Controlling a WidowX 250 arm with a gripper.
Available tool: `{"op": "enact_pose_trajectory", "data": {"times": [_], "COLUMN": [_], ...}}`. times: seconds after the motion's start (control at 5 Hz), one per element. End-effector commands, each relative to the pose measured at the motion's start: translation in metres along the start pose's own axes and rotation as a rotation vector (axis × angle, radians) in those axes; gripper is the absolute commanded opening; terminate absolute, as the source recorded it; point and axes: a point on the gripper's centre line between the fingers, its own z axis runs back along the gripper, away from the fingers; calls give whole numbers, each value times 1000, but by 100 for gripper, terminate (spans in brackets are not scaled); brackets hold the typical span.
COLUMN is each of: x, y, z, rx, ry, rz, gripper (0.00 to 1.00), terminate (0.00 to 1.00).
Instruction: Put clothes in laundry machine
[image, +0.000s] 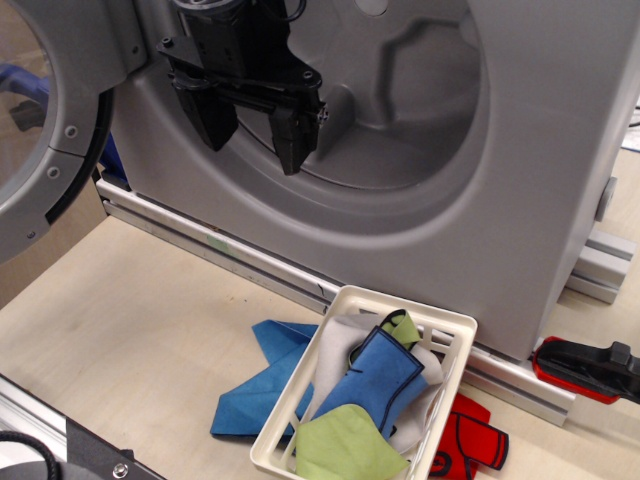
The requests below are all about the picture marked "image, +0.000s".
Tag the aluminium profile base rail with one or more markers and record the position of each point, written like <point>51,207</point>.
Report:
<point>600,271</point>

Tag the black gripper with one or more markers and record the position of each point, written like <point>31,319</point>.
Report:
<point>239,50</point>

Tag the red cloth beside basket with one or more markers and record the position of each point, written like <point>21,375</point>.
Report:
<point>468,442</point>

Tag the blue cloth on table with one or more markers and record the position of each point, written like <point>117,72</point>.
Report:
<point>243,411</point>

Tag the grey round machine door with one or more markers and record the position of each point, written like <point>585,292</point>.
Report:
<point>90,47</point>

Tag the white cloth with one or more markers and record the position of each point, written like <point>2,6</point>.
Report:
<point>411,421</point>

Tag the grey toy washing machine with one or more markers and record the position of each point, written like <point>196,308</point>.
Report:
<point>464,157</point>

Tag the aluminium frame with black bracket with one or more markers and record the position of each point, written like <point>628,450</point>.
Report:
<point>39,442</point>

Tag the blue object behind door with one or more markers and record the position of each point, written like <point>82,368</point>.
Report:
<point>15,79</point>

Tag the red and black clamp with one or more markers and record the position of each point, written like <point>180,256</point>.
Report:
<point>605,375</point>

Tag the green cloth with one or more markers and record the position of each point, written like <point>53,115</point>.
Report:
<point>344,443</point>

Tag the white plastic laundry basket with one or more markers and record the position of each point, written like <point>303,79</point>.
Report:
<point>448,335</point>

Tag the blue cloth with dark outline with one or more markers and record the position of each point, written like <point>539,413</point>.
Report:
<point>360,363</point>

